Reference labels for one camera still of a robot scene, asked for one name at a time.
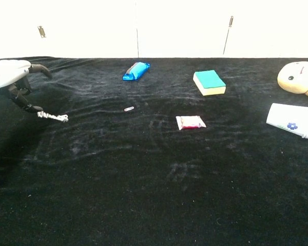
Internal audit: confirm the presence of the green and yellow sponge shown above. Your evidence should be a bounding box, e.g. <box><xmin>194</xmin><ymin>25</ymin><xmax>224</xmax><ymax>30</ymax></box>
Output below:
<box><xmin>192</xmin><ymin>70</ymin><xmax>226</xmax><ymax>96</ymax></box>

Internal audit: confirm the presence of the red candy packet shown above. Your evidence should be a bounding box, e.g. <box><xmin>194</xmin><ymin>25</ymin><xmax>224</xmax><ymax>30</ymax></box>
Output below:
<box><xmin>176</xmin><ymin>115</ymin><xmax>207</xmax><ymax>131</ymax></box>

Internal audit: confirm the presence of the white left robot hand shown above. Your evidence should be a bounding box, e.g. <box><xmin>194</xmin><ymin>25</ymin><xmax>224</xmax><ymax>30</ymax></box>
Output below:
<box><xmin>0</xmin><ymin>59</ymin><xmax>53</xmax><ymax>112</ymax></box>

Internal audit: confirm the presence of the woven folding screen panel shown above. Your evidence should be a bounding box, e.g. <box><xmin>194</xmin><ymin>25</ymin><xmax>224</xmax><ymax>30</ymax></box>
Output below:
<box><xmin>223</xmin><ymin>0</ymin><xmax>308</xmax><ymax>59</ymax></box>
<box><xmin>38</xmin><ymin>0</ymin><xmax>139</xmax><ymax>59</ymax></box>
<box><xmin>0</xmin><ymin>0</ymin><xmax>43</xmax><ymax>61</ymax></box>
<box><xmin>136</xmin><ymin>0</ymin><xmax>230</xmax><ymax>59</ymax></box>

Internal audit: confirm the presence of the yellow plush toy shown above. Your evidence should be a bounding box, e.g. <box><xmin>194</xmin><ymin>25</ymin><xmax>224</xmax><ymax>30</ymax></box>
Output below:
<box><xmin>277</xmin><ymin>60</ymin><xmax>308</xmax><ymax>107</ymax></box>

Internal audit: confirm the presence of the paper clip chain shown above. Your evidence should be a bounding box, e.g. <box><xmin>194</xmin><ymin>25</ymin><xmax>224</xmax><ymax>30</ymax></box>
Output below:
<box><xmin>37</xmin><ymin>110</ymin><xmax>65</xmax><ymax>121</ymax></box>

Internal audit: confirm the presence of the blue snack packet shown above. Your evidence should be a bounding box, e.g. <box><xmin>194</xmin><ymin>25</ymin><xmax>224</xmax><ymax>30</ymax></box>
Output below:
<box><xmin>122</xmin><ymin>61</ymin><xmax>151</xmax><ymax>82</ymax></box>

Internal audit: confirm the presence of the black velvet tablecloth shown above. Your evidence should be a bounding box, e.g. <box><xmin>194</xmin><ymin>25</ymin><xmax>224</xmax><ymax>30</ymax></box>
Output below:
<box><xmin>0</xmin><ymin>56</ymin><xmax>308</xmax><ymax>246</ymax></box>

